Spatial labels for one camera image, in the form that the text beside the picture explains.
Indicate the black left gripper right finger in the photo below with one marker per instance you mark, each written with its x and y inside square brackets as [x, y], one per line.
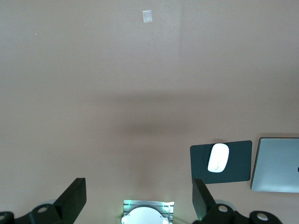
[202, 200]

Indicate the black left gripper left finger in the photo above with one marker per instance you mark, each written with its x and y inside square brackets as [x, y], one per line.
[72, 198]

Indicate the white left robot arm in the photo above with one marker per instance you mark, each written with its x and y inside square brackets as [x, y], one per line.
[144, 217]

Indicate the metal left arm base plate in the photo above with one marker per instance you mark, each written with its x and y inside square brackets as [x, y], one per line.
[140, 203]

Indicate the white computer mouse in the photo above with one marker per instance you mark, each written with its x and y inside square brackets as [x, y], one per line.
[218, 158]

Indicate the small clear tape piece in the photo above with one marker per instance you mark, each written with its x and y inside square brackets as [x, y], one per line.
[147, 16]

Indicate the silver closed laptop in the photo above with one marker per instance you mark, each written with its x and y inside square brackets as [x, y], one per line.
[275, 165]

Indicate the black mouse pad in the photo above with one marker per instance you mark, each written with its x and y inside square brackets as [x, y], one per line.
[238, 163]

